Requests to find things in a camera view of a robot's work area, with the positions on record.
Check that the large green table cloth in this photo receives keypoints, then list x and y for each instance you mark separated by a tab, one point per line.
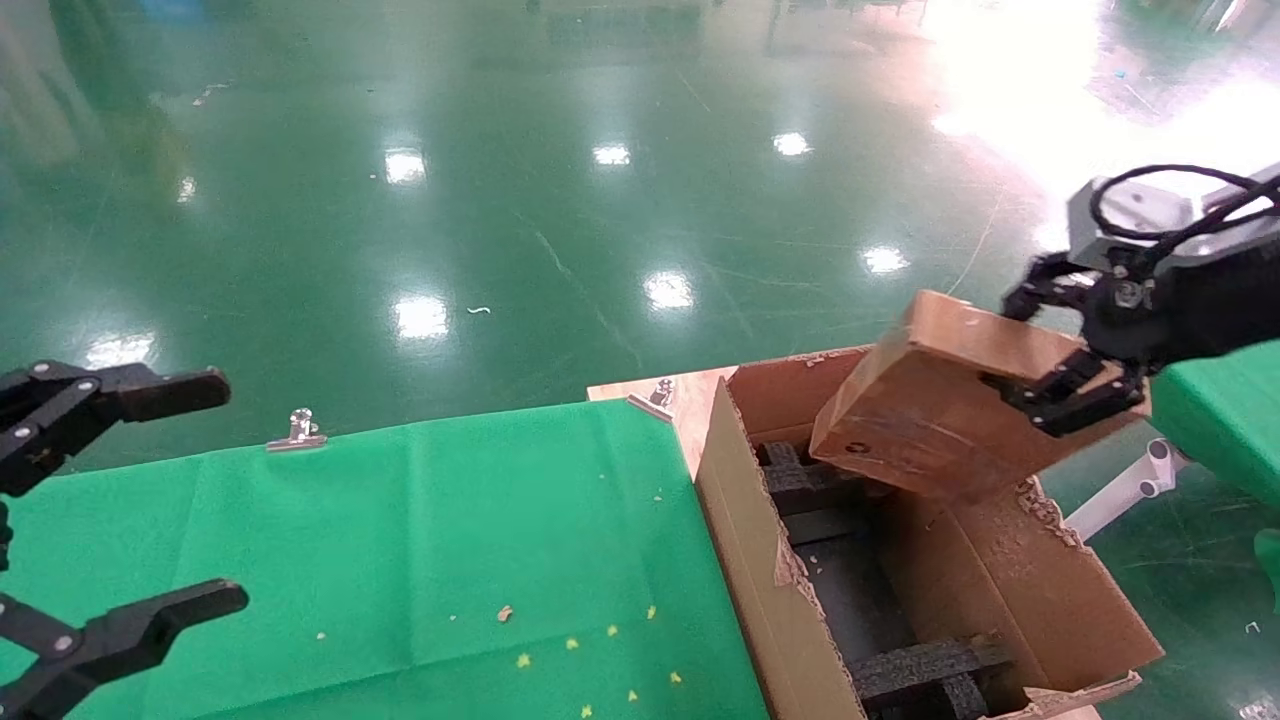
400	540

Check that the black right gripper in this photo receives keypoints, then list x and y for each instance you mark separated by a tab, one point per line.
1200	300

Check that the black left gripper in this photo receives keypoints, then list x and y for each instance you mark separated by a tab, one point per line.
4	540

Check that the silver camera mounting bracket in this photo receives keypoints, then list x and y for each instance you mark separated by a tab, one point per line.
1245	205

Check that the small brown cardboard box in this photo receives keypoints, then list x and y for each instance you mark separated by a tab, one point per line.
920	410

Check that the white metal frame tube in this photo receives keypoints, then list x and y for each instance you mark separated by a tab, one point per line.
1120	495

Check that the black foam insert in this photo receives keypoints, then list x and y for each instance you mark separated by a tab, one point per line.
860	600

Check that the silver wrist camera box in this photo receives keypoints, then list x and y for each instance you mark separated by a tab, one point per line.
1135	215

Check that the silver metal binder clip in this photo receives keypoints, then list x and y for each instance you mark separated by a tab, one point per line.
655	398
297	434

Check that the small green table cloth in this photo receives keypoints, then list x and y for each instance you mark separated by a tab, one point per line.
1220	420

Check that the large open brown carton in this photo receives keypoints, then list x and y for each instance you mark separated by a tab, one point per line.
1040	590

